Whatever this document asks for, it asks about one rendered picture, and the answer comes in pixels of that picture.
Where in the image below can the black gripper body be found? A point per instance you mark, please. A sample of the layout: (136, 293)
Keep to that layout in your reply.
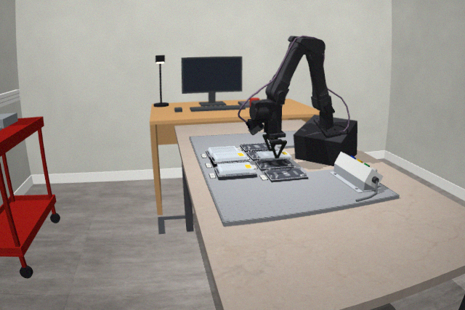
(279, 133)

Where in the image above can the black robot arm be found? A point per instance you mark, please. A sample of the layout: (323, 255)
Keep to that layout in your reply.
(259, 110)

